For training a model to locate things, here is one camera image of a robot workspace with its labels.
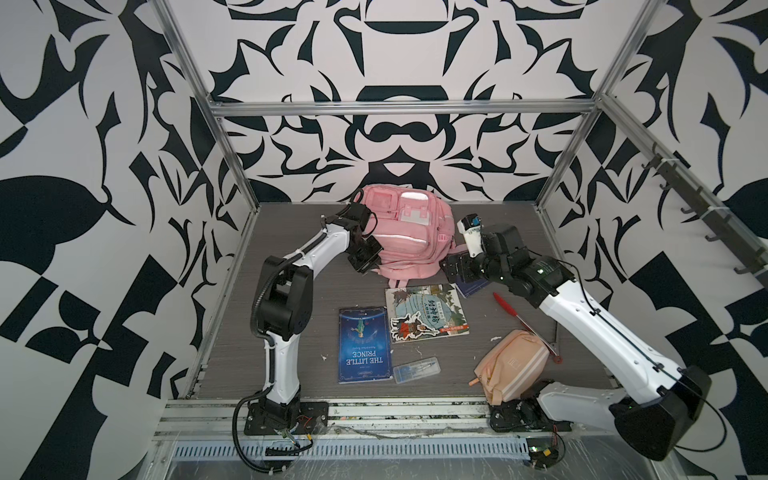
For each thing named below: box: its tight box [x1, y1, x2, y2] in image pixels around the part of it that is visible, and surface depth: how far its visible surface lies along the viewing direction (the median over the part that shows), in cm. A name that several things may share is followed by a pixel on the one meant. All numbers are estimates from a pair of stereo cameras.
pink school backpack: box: [360, 185, 468, 288], surface depth 107 cm
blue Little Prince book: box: [338, 306, 393, 385], surface depth 87 cm
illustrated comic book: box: [385, 283, 470, 344], surface depth 93 cm
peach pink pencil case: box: [474, 330, 550, 405], surface depth 83 cm
